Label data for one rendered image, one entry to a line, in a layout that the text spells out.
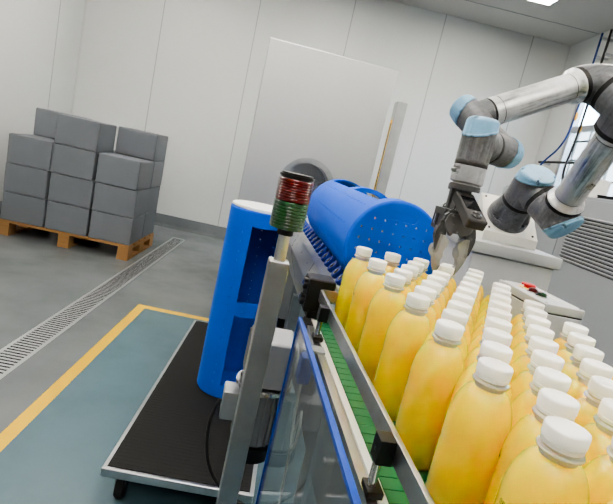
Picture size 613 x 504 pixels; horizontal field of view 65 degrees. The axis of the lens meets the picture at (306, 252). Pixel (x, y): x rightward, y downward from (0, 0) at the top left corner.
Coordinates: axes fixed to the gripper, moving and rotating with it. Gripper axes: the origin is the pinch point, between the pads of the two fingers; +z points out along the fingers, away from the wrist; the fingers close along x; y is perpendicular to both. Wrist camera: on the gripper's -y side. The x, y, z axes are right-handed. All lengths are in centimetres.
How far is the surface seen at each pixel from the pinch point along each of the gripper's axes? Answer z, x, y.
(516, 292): 2.1, -18.8, -0.8
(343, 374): 20.9, 24.2, -20.4
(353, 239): 0.9, 17.4, 23.6
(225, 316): 57, 46, 100
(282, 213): -8.1, 42.6, -22.8
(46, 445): 111, 105, 71
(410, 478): 14, 26, -61
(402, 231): -4.0, 4.2, 23.6
